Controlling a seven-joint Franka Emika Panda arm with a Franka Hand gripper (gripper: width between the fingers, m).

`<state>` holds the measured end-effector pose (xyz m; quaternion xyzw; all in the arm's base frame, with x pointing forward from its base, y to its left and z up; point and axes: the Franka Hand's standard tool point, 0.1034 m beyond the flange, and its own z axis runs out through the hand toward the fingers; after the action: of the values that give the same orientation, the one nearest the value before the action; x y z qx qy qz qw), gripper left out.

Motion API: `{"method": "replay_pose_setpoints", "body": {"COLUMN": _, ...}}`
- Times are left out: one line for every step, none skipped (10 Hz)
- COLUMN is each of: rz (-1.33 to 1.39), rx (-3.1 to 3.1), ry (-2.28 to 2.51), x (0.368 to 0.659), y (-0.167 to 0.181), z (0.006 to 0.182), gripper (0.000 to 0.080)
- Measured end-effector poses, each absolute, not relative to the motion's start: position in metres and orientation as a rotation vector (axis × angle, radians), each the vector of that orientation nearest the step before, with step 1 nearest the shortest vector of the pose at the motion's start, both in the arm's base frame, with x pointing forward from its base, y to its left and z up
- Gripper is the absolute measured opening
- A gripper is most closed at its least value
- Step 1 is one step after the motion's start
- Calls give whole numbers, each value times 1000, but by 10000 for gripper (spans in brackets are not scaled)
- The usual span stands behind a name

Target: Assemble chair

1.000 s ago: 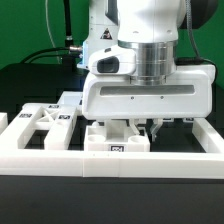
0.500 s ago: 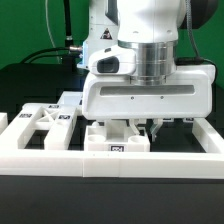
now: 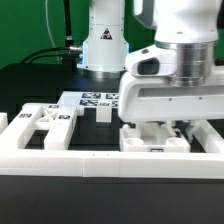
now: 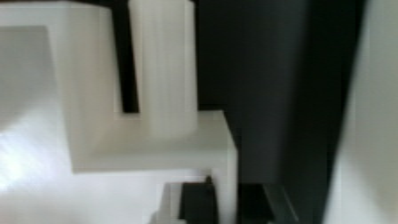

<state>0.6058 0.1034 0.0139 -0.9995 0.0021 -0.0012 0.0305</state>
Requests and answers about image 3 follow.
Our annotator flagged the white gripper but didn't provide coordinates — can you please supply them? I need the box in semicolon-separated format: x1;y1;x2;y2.
118;45;224;123

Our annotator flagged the white chair seat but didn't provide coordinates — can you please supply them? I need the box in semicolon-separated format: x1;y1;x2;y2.
119;122;191;153

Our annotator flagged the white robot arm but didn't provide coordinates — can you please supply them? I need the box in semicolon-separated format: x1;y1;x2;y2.
78;0;224;123

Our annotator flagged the white block at left edge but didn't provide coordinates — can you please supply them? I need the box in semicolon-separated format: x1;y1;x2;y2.
0;112;8;134

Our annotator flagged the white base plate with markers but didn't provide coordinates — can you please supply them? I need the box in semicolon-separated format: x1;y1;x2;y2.
58;91;119;108

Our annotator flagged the black cable bundle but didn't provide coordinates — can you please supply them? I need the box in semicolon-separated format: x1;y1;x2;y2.
20;0;84;64

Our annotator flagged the white chair back frame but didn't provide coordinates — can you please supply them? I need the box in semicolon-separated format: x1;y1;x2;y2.
16;103;84;150

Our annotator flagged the thin white cable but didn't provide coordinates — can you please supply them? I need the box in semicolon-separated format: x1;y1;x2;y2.
45;0;63;64

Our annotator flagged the white U-shaped fence frame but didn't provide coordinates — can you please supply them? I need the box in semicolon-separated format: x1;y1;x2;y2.
0;116;224;179

